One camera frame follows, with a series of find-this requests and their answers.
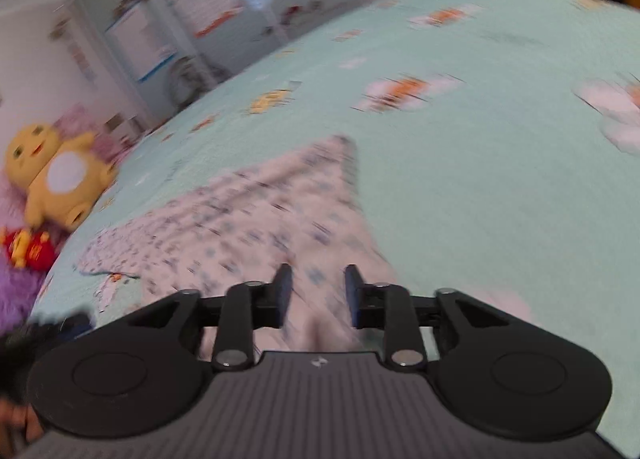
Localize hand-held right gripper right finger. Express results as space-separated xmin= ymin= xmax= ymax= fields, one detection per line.
xmin=345 ymin=264 xmax=511 ymax=372

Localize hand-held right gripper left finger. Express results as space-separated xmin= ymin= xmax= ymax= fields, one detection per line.
xmin=127 ymin=264 xmax=293 ymax=372

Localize letter-print pants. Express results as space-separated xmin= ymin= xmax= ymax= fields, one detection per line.
xmin=75 ymin=135 xmax=531 ymax=355

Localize purple ruffled cushion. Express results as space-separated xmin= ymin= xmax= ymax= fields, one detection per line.
xmin=0 ymin=264 xmax=46 ymax=335

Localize red plush toy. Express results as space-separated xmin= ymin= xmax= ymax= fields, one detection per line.
xmin=0 ymin=228 xmax=53 ymax=271

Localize bee-print quilted bedspread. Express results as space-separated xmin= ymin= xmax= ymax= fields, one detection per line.
xmin=30 ymin=0 xmax=640 ymax=459

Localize yellow plush toy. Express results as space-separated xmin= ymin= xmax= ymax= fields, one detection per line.
xmin=5 ymin=123 xmax=118 ymax=232

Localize pink floral pillow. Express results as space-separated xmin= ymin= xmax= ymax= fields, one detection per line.
xmin=50 ymin=104 xmax=141 ymax=174

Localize sliding-door wardrobe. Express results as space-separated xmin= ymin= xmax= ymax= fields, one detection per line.
xmin=50 ymin=0 xmax=416 ymax=114

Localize blue-bordered poster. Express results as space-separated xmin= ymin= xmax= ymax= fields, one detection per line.
xmin=104 ymin=4 xmax=177 ymax=84

